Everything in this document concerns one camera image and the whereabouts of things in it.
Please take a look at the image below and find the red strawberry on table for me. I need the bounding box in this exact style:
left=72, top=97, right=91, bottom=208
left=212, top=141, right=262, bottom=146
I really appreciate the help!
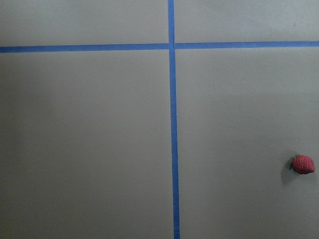
left=290, top=154, right=316, bottom=175

